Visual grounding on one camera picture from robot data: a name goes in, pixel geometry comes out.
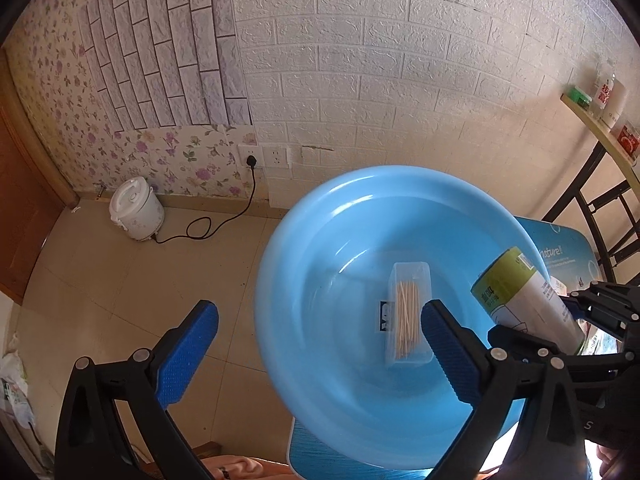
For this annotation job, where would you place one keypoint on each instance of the white bottle red label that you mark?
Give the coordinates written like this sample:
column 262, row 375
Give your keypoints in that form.
column 603, row 87

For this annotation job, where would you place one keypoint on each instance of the wall socket plate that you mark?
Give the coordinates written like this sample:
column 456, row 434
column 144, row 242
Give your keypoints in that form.
column 273, row 156

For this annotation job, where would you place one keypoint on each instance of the white plastic bag on floor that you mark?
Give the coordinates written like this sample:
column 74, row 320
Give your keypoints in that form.
column 14, row 387

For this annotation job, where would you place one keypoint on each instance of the red white box on shelf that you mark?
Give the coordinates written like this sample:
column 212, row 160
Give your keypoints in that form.
column 627, row 136

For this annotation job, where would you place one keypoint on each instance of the white green cylinder canister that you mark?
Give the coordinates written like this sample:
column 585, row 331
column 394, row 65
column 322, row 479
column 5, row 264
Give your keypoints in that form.
column 516, row 295

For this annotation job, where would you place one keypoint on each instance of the white appliance on shelf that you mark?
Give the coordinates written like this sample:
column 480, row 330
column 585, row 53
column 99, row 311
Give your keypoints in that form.
column 615, row 105

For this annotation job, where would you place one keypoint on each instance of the light blue plastic basin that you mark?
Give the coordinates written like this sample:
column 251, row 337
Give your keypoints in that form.
column 323, row 276

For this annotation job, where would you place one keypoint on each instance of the person's right hand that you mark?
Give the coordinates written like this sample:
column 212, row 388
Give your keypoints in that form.
column 619, row 464

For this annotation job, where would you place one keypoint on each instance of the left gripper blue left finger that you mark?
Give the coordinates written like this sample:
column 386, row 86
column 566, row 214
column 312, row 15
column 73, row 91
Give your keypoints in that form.
column 181, row 350

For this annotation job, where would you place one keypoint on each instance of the clear toothpick box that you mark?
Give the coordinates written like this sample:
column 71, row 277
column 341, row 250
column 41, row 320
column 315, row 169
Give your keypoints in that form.
column 409, row 288

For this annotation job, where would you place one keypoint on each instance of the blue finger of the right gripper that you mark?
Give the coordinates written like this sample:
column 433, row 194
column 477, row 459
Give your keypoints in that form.
column 608, row 306
column 523, row 344

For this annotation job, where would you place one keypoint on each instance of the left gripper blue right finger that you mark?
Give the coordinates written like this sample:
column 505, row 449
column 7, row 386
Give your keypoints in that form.
column 461, row 355

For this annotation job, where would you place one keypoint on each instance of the printed blue folding table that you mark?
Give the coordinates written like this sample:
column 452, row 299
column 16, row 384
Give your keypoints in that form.
column 569, row 259

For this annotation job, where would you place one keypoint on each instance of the green lidded jar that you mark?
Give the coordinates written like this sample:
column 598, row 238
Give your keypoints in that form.
column 579, row 97

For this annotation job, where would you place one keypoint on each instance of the white rice cooker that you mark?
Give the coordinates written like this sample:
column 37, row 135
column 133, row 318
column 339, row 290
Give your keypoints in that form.
column 135, row 208

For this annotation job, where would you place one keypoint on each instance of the yellow shelf table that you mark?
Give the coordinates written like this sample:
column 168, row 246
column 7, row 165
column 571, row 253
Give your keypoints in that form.
column 594, row 189

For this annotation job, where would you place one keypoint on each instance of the brown wooden door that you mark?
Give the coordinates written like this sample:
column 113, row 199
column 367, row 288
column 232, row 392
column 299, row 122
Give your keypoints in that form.
column 33, row 192

